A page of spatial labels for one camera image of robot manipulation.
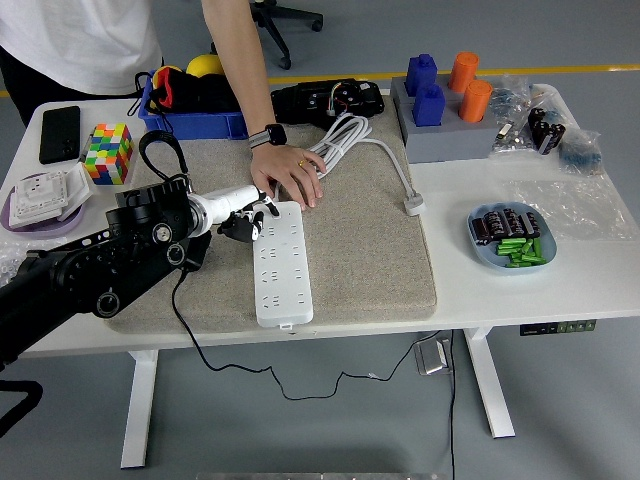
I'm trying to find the black hanging power cable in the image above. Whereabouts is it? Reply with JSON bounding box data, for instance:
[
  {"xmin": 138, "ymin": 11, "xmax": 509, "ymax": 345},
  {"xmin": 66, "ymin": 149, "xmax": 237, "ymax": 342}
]
[{"xmin": 448, "ymin": 329, "xmax": 457, "ymax": 480}]

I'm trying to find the light blue plate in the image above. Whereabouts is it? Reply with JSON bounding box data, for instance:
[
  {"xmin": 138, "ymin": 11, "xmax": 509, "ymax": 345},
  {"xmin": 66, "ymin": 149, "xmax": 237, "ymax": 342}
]
[{"xmin": 467, "ymin": 201, "xmax": 558, "ymax": 275}]

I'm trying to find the grey-brown mat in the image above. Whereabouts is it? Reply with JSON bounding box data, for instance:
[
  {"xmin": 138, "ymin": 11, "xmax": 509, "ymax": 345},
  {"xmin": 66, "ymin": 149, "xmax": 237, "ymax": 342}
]
[{"xmin": 102, "ymin": 94, "xmax": 439, "ymax": 336}]

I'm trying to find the black office chair base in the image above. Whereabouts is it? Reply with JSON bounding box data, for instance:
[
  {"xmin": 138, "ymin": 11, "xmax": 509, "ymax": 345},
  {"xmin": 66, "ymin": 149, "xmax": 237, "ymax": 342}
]
[{"xmin": 249, "ymin": 0, "xmax": 325, "ymax": 71}]

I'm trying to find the colourful puzzle cube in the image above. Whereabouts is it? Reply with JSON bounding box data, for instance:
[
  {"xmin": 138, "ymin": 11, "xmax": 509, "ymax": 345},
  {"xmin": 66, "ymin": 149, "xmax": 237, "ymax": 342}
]
[{"xmin": 83, "ymin": 122, "xmax": 135, "ymax": 186}]

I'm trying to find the purple plate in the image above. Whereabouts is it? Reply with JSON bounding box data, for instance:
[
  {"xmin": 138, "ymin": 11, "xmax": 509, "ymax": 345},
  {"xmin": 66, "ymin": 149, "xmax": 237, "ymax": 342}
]
[{"xmin": 0, "ymin": 172, "xmax": 86, "ymax": 240}]

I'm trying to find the blue plastic bin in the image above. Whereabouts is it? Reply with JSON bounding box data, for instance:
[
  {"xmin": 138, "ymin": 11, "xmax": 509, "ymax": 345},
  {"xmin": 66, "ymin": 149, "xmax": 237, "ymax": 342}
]
[{"xmin": 138, "ymin": 69, "xmax": 250, "ymax": 141}]

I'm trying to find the person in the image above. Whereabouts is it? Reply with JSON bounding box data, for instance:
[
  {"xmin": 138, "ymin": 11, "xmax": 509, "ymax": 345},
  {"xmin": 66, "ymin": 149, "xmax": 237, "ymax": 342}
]
[{"xmin": 0, "ymin": 0, "xmax": 211, "ymax": 129}]

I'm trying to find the orange plastic cylinder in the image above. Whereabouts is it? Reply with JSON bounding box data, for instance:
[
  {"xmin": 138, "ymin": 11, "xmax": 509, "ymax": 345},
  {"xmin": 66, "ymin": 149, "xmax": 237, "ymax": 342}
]
[
  {"xmin": 448, "ymin": 51, "xmax": 480, "ymax": 94},
  {"xmin": 458, "ymin": 79, "xmax": 494, "ymax": 124}
]

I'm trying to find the black drawstring pouch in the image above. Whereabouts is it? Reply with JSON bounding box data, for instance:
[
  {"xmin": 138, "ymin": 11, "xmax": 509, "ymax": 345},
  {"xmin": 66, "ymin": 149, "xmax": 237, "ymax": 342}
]
[{"xmin": 133, "ymin": 71, "xmax": 240, "ymax": 132}]

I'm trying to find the white wall socket panel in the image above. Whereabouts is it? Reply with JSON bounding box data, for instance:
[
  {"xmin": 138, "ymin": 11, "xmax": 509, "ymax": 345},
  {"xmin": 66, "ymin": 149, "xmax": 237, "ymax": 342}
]
[{"xmin": 8, "ymin": 171, "xmax": 70, "ymax": 230}]

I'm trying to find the black wrist watch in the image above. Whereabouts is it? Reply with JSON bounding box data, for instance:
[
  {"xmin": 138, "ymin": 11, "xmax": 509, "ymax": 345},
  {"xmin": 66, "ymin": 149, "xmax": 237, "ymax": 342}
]
[{"xmin": 247, "ymin": 123, "xmax": 288, "ymax": 150}]

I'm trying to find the black smartphone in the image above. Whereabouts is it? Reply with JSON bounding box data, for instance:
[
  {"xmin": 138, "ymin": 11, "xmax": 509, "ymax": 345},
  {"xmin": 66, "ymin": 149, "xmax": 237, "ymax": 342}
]
[{"xmin": 38, "ymin": 105, "xmax": 82, "ymax": 165}]

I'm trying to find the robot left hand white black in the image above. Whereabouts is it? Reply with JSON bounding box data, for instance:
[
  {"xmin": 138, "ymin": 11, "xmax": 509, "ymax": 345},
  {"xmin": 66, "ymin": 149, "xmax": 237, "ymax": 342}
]
[{"xmin": 202, "ymin": 183, "xmax": 281, "ymax": 245}]

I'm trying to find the clear bag of black capacitors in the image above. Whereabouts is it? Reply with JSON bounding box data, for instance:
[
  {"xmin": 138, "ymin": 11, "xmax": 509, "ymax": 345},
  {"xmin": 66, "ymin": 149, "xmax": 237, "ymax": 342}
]
[{"xmin": 527, "ymin": 107, "xmax": 569, "ymax": 156}]

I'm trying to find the black power adapter plug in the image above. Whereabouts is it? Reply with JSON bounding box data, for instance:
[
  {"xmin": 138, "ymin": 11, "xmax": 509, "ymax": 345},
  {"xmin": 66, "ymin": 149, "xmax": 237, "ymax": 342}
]
[{"xmin": 180, "ymin": 234, "xmax": 213, "ymax": 274}]

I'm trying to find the person's left hand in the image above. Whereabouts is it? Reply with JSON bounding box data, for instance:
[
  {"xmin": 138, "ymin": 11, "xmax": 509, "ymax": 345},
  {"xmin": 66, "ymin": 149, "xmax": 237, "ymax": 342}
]
[{"xmin": 249, "ymin": 143, "xmax": 329, "ymax": 210}]

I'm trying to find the thin black adapter cord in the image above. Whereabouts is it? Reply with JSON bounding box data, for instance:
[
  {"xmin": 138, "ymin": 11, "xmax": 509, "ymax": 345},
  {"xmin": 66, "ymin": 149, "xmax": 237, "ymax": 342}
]
[{"xmin": 171, "ymin": 268, "xmax": 441, "ymax": 401}]

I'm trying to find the clear bag of metal screws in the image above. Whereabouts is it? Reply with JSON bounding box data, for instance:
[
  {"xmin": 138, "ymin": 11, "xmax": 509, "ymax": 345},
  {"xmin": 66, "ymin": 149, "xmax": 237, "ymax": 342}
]
[{"xmin": 0, "ymin": 238, "xmax": 66, "ymax": 289}]

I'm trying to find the silver metal foot pedal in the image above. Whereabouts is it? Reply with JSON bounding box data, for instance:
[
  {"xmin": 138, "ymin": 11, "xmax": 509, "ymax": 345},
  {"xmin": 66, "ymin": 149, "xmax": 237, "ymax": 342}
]
[{"xmin": 412, "ymin": 335, "xmax": 453, "ymax": 376}]

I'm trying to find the clear bag of small parts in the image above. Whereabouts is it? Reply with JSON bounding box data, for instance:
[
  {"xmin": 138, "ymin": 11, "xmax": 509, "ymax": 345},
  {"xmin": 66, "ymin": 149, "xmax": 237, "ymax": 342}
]
[{"xmin": 487, "ymin": 74, "xmax": 556, "ymax": 157}]

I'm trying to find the white coiled power strip cord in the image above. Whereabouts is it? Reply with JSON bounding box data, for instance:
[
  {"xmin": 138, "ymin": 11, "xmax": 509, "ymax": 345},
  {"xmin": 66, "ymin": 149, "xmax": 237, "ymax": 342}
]
[{"xmin": 272, "ymin": 112, "xmax": 427, "ymax": 217}]

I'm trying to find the blue plastic block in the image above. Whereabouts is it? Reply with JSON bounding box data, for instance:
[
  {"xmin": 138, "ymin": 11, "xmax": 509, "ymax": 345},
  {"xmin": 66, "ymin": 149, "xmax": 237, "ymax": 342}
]
[
  {"xmin": 412, "ymin": 83, "xmax": 447, "ymax": 128},
  {"xmin": 404, "ymin": 53, "xmax": 439, "ymax": 98}
]

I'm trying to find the black table control panel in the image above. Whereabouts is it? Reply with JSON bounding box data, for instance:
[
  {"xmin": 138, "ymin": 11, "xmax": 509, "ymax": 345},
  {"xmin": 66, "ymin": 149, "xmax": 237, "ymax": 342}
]
[{"xmin": 518, "ymin": 319, "xmax": 598, "ymax": 337}]

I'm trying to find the grey block holder base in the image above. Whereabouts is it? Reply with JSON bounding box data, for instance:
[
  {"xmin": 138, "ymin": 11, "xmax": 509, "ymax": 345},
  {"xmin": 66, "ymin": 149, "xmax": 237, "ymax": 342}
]
[{"xmin": 390, "ymin": 74, "xmax": 503, "ymax": 165}]

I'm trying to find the white power strip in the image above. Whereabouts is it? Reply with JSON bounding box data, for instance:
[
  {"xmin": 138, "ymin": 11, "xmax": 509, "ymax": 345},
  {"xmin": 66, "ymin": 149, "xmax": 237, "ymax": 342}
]
[{"xmin": 252, "ymin": 199, "xmax": 315, "ymax": 331}]

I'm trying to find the clear bag of blue parts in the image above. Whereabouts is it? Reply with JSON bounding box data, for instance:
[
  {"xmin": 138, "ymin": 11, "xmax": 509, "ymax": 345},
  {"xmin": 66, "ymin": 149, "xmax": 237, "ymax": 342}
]
[{"xmin": 557, "ymin": 128, "xmax": 604, "ymax": 176}]

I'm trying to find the empty clear plastic bag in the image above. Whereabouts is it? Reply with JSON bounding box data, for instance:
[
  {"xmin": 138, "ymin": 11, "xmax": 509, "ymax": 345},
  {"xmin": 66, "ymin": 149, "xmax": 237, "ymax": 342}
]
[{"xmin": 504, "ymin": 177, "xmax": 626, "ymax": 241}]

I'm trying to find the white switch panel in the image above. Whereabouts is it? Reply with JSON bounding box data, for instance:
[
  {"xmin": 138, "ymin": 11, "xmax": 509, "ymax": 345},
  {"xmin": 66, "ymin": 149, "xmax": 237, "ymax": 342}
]
[{"xmin": 56, "ymin": 162, "xmax": 95, "ymax": 222}]

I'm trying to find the white table leg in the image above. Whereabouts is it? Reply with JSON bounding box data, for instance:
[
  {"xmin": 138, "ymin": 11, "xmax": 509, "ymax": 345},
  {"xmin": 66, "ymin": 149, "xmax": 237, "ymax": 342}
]
[
  {"xmin": 119, "ymin": 349, "xmax": 160, "ymax": 470},
  {"xmin": 462, "ymin": 327, "xmax": 516, "ymax": 440}
]

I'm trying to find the black electronic device with wires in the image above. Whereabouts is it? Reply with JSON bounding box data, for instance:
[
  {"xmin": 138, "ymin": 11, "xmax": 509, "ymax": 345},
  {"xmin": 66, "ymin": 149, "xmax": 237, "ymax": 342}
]
[{"xmin": 270, "ymin": 78, "xmax": 386, "ymax": 125}]

